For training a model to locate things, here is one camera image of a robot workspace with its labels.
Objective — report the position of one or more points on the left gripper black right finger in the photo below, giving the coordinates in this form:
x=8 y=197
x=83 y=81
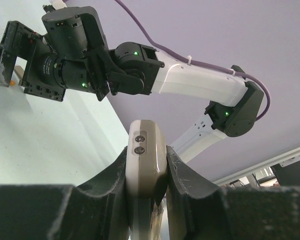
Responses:
x=198 y=209

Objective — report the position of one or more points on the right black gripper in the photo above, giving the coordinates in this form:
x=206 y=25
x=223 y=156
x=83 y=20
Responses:
x=42 y=65

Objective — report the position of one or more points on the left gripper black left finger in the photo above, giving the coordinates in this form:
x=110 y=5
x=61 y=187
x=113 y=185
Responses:
x=94 y=210

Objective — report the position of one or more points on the white remote control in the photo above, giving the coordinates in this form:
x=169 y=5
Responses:
x=145 y=179

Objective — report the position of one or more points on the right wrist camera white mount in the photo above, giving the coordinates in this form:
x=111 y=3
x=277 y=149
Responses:
x=54 y=5

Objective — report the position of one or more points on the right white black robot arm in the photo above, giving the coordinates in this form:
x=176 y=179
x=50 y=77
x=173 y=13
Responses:
x=74 y=55

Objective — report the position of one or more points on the beige battery cover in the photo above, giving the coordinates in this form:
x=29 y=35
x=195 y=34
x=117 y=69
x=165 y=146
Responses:
x=19 y=71

